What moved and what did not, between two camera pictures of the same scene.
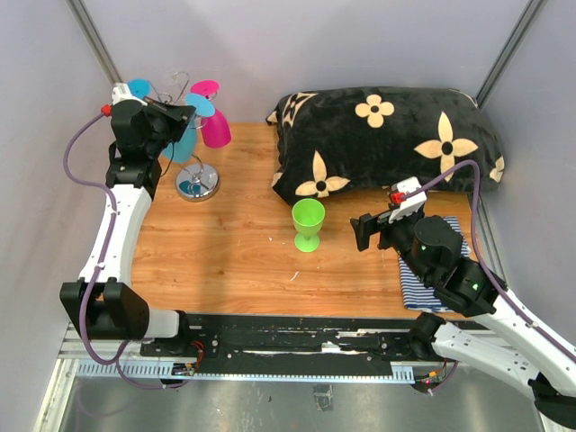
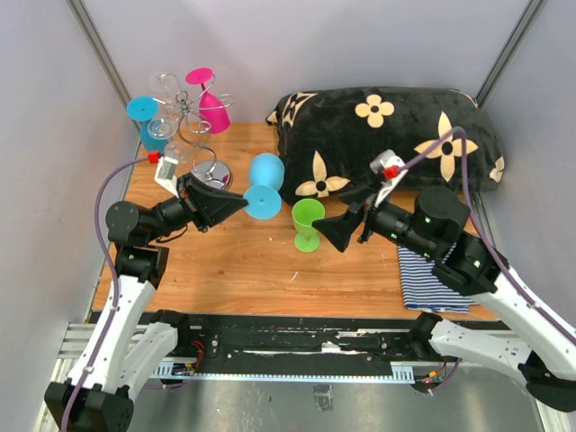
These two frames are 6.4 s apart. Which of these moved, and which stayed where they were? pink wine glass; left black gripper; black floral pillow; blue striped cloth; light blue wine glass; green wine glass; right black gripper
Moved: pink wine glass; right black gripper; light blue wine glass; left black gripper
Stayed: black floral pillow; green wine glass; blue striped cloth
